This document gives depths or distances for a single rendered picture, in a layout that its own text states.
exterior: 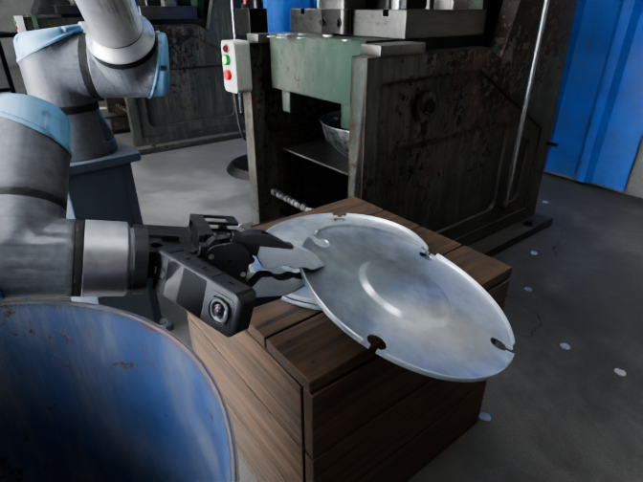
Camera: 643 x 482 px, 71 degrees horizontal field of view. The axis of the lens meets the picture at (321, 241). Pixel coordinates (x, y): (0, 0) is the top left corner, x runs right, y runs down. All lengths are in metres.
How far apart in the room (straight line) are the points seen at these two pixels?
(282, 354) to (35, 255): 0.28
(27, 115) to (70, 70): 0.45
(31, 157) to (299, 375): 0.35
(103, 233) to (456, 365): 0.38
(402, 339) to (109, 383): 0.30
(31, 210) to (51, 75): 0.53
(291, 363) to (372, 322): 0.11
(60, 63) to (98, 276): 0.57
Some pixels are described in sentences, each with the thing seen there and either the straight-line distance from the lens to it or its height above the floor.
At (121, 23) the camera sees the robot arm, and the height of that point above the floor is 0.69.
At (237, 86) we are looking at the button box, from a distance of 1.36.
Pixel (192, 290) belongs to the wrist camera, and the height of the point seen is 0.48.
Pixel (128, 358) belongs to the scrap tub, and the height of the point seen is 0.43.
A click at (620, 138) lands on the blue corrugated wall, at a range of 2.26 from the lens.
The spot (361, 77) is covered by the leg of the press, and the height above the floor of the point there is 0.58.
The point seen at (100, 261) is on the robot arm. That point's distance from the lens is 0.46.
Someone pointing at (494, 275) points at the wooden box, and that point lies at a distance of 0.74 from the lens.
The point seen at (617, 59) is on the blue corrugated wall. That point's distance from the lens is 2.22.
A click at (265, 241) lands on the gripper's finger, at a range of 0.49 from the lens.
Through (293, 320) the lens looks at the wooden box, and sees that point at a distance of 0.60.
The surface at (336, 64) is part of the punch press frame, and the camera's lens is 1.16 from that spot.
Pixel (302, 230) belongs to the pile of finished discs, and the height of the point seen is 0.36.
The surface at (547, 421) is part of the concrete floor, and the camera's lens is 1.04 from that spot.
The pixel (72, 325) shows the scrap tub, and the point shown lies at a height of 0.46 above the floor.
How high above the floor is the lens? 0.72
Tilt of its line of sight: 28 degrees down
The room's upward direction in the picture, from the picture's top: straight up
